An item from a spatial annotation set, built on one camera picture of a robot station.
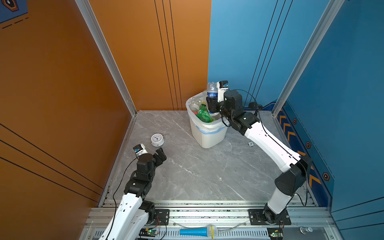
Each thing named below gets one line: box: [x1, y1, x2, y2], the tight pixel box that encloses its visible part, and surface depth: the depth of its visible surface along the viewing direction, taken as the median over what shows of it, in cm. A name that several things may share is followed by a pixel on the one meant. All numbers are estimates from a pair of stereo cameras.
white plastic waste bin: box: [185, 90, 229, 149], surface depth 85 cm
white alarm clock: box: [150, 133, 165, 147], surface depth 101 cm
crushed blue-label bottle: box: [206, 82, 218, 98], surface depth 72 cm
